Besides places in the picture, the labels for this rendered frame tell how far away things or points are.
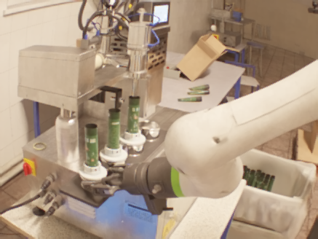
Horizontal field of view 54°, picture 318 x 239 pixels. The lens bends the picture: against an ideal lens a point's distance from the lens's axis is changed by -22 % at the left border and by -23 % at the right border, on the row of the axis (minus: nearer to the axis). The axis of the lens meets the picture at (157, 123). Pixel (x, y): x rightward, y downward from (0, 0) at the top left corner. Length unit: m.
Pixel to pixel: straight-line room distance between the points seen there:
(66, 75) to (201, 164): 0.47
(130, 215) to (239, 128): 0.47
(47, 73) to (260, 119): 0.60
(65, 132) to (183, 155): 0.46
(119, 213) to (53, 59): 0.45
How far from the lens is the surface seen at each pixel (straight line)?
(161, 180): 0.77
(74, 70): 0.93
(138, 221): 0.98
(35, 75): 1.03
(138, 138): 1.06
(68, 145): 1.02
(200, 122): 0.62
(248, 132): 0.61
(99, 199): 0.88
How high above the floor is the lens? 1.54
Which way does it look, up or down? 23 degrees down
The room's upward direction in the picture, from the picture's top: 5 degrees clockwise
